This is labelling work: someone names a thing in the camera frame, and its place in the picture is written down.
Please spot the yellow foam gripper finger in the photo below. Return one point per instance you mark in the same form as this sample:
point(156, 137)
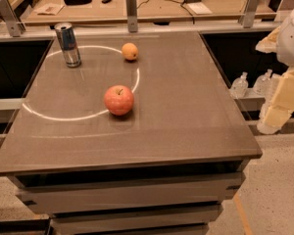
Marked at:
point(279, 103)
point(269, 43)

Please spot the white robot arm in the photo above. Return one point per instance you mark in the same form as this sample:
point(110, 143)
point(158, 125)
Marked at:
point(285, 42)

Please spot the red bull can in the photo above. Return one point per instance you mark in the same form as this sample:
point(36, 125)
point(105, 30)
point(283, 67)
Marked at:
point(66, 38)

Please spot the clear plastic bottle right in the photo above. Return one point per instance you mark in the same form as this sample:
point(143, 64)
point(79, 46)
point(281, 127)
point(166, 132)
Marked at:
point(262, 83)

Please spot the clear plastic bottle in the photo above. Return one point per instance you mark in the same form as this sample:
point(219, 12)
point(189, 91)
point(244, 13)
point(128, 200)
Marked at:
point(262, 83)
point(239, 86)

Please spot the clear plastic bottle left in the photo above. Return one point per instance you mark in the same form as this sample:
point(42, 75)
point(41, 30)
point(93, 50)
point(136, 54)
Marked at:
point(239, 86)

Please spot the white paper sheet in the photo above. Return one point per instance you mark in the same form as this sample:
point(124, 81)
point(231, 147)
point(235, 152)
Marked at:
point(199, 8)

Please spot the orange fruit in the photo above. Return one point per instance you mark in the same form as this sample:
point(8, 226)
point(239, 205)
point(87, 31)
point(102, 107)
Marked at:
point(130, 51)

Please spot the red apple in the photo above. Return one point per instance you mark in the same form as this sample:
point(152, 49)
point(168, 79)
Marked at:
point(119, 100)

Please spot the small black remote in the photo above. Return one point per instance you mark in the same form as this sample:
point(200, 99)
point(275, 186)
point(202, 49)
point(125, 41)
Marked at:
point(106, 1)

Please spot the white tape circle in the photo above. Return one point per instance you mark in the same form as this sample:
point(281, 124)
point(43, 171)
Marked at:
point(60, 93)

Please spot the grey drawer cabinet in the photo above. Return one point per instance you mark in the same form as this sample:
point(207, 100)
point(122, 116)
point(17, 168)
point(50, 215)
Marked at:
point(177, 199)

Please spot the brown paper packet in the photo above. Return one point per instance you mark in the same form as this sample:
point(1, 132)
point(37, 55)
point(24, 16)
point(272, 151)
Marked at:
point(49, 9)

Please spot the right metal bracket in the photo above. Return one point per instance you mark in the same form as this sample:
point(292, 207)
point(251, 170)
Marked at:
point(249, 13)

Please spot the metal bracket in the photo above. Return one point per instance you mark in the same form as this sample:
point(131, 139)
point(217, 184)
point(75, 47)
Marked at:
point(13, 23)
point(131, 12)
point(249, 13)

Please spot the middle metal bracket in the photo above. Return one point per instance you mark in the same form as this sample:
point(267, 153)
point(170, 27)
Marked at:
point(131, 12)

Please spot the left metal bracket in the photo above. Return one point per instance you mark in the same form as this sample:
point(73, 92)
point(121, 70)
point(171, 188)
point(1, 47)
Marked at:
point(13, 23)

